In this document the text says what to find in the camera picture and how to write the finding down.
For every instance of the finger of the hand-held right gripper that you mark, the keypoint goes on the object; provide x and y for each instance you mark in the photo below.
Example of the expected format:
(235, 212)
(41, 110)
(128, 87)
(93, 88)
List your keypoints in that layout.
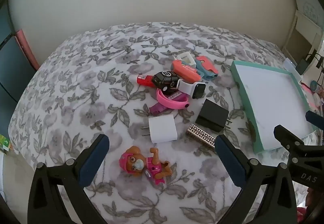
(315, 118)
(286, 135)

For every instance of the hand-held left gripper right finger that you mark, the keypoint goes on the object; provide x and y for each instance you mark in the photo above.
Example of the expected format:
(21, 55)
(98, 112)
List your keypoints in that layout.
(230, 160)

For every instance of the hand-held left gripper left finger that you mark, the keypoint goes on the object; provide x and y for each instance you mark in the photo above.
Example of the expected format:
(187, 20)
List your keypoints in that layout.
(93, 160)

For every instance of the teal shallow box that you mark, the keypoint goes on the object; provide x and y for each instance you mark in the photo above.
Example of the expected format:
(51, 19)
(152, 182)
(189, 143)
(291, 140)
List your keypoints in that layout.
(270, 102)

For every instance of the gold patterned rectangular case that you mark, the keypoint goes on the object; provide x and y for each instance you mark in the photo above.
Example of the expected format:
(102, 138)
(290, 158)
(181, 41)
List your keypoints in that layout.
(201, 135)

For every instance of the pink dog toy figure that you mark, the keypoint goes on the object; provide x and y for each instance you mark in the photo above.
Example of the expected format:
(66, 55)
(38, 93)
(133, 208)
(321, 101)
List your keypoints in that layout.
(141, 165)

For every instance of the black wall charger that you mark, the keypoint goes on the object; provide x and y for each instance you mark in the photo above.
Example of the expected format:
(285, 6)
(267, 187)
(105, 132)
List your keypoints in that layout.
(212, 115)

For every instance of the white wall charger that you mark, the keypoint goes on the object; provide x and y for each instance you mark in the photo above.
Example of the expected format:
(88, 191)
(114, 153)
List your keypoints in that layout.
(162, 129)

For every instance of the purple lead case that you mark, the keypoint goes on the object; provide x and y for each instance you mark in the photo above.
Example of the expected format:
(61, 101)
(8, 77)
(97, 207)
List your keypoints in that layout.
(157, 108)

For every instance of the white smartwatch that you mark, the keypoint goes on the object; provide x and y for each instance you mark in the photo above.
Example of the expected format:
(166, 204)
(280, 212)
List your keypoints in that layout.
(192, 87)

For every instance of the pink fitness band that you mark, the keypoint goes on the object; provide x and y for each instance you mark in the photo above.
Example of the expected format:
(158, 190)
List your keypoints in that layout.
(167, 101)

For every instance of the red glue bottle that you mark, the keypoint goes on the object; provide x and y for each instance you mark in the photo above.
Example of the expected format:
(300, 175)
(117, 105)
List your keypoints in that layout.
(143, 80)

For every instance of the plain coral blue case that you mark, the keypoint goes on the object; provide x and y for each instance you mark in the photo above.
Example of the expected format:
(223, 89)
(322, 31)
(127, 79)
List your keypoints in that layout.
(207, 68)

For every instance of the coral blue case with print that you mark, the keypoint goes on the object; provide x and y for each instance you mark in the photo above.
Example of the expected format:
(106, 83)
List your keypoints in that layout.
(186, 70)

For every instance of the black toy car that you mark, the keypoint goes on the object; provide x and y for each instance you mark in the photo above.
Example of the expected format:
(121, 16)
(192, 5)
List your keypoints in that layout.
(165, 79)

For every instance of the white plastic holder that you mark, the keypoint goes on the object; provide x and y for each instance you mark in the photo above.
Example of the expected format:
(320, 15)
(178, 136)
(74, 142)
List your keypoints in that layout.
(186, 58)

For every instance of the pile of colourful trinkets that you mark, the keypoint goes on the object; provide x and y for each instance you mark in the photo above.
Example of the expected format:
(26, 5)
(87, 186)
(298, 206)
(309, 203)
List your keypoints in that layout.
(315, 92)

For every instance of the black power adapter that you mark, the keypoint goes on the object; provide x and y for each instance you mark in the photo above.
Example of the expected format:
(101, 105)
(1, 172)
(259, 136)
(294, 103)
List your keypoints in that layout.
(301, 67)

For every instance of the white rectangular device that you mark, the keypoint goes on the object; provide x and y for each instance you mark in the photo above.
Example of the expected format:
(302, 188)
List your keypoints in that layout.
(291, 68)

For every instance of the grey floral bedspread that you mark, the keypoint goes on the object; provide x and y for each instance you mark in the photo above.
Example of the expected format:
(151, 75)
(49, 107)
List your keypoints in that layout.
(83, 92)

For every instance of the white shelf unit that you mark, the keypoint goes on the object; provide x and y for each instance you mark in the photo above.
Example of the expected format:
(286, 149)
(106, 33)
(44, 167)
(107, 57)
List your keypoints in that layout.
(301, 34)

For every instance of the green printed packet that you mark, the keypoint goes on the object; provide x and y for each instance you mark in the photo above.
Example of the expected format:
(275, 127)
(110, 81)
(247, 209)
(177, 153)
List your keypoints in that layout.
(5, 143)

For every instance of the pale printed box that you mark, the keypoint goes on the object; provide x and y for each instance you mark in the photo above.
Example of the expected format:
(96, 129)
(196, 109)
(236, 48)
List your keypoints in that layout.
(310, 6)

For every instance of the dark cabinet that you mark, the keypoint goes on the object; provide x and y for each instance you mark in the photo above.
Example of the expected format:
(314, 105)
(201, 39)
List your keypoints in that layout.
(12, 61)

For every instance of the pink board edge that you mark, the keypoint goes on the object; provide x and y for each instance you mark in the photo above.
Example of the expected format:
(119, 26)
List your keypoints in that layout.
(26, 48)

